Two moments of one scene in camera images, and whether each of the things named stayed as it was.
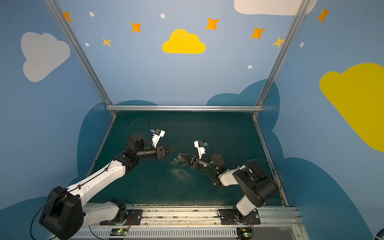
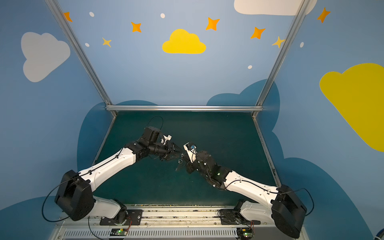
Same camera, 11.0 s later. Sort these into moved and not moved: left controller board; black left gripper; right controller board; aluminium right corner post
Moved: black left gripper
Not moved: left controller board; right controller board; aluminium right corner post
